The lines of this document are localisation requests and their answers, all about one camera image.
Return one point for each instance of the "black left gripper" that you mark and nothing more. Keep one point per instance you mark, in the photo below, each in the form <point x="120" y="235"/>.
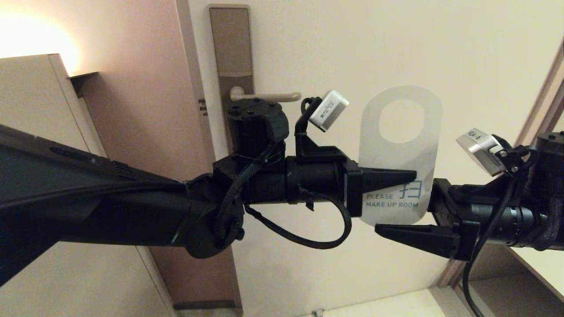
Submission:
<point x="317" y="182"/>

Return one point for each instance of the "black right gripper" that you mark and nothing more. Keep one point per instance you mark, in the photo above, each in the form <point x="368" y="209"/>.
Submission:
<point x="498" y="220"/>

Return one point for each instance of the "blue do-not-disturb door hanger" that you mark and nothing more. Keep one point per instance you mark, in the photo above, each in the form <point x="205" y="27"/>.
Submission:
<point x="401" y="154"/>

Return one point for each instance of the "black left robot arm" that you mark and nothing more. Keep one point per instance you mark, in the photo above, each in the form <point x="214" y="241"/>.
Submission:
<point x="88" y="198"/>

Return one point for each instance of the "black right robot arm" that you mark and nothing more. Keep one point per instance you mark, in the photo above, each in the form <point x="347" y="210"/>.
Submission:
<point x="551" y="163"/>

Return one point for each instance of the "white room door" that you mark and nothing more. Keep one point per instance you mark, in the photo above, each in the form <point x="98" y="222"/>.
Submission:
<point x="396" y="44"/>

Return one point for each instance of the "brown door lock plate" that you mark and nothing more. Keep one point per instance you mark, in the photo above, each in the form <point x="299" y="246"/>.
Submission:
<point x="231" y="44"/>

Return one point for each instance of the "closet base board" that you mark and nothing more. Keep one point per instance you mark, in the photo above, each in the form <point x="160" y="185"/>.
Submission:
<point x="506" y="299"/>

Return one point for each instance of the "white closet shelf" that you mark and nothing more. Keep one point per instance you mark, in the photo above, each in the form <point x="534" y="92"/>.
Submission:
<point x="546" y="264"/>

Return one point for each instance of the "brown skirting board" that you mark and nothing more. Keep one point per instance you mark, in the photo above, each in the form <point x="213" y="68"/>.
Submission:
<point x="202" y="304"/>

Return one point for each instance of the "beige cabinet panel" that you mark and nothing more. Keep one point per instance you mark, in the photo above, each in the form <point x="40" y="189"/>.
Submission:
<point x="39" y="97"/>

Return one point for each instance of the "black right camera bracket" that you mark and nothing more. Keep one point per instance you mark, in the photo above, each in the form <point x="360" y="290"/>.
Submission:
<point x="480" y="193"/>

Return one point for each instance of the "black camera bracket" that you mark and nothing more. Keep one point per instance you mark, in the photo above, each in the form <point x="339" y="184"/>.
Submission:
<point x="308" y="149"/>
<point x="480" y="193"/>

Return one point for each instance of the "black left camera bracket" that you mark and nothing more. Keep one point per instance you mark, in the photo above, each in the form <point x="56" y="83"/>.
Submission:
<point x="308" y="149"/>

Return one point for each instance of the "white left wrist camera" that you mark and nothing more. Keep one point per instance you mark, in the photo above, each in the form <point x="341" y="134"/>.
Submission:
<point x="328" y="110"/>

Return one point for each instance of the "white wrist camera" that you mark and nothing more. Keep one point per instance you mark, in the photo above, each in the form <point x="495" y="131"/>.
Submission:
<point x="480" y="149"/>
<point x="328" y="110"/>

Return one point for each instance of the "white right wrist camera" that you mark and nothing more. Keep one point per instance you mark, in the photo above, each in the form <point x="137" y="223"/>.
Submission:
<point x="480" y="149"/>

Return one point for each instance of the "dark brown wall ledge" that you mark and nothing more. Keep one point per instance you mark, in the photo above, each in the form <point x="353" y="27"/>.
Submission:
<point x="81" y="82"/>

